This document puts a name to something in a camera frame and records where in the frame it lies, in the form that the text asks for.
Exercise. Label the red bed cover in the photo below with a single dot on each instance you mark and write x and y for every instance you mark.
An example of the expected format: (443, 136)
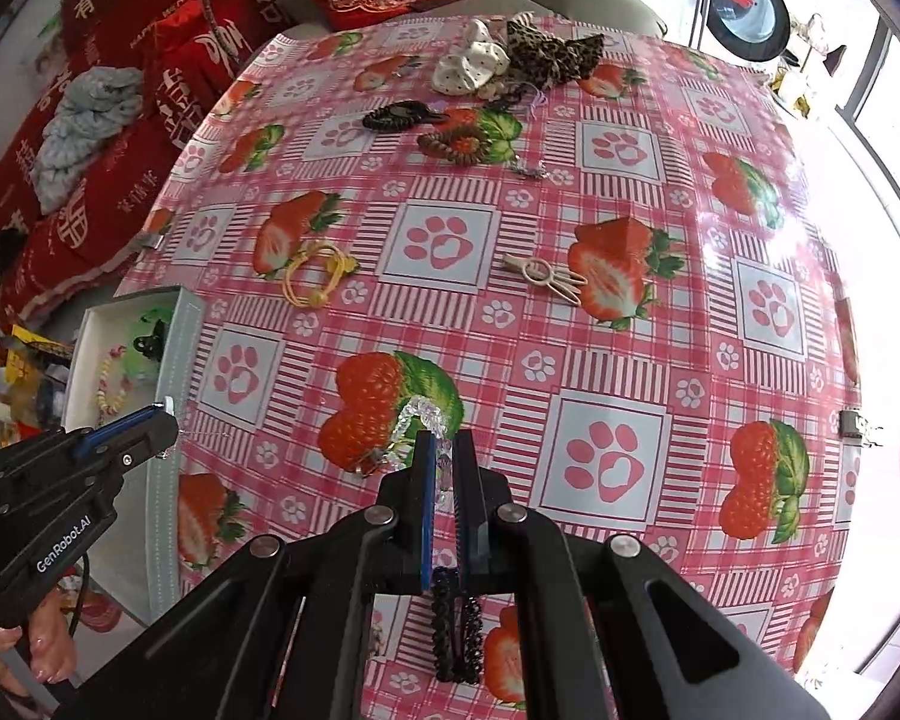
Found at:
(189, 51)

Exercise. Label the white dotted scrunchie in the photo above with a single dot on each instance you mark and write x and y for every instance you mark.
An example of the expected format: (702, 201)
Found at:
(475, 63)

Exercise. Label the white tray box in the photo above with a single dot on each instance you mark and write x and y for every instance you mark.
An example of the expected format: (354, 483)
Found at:
(136, 561)

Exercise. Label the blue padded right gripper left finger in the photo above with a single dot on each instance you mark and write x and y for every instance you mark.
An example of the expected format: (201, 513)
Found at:
(328, 585)

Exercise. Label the left tablecloth clamp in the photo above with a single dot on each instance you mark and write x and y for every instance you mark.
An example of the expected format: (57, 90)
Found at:
(149, 240)

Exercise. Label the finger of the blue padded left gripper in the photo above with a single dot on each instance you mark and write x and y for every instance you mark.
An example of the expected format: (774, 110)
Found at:
(130, 440)

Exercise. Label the black rectangular hair clip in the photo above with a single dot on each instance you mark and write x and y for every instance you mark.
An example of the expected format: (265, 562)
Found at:
(456, 629)

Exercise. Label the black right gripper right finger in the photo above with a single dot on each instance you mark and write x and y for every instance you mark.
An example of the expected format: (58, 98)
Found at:
(602, 629)

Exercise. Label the beige rabbit hair clip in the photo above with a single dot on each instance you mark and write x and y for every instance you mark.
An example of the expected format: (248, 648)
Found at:
(565, 283)

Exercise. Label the left hand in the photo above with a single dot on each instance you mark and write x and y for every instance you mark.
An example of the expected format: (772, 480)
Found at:
(52, 649)

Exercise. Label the pink strawberry tablecloth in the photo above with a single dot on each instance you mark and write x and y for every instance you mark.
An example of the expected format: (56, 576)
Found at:
(345, 224)

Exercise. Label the tablecloth clamp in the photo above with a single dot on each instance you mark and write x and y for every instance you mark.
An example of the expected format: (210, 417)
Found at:
(854, 429)
(149, 240)

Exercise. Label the grey crumpled blanket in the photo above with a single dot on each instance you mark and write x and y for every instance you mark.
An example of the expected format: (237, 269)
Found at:
(96, 106)

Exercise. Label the leopard print scrunchie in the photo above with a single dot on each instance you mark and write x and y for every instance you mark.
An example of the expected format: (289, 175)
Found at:
(548, 61)

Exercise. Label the small black claw clip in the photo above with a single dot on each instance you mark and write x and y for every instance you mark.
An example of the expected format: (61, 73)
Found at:
(150, 343)

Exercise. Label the small silver earring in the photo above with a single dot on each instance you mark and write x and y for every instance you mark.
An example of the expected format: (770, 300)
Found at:
(528, 171)

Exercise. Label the right tablecloth clamp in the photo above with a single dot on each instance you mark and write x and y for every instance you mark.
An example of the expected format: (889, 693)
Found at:
(854, 429)

